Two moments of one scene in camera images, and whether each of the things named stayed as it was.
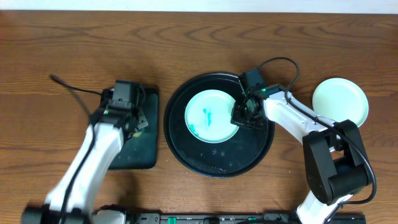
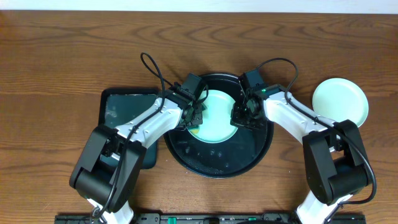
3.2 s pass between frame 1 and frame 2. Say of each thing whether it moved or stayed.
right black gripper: stayed
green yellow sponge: moved
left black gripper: moved
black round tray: stayed
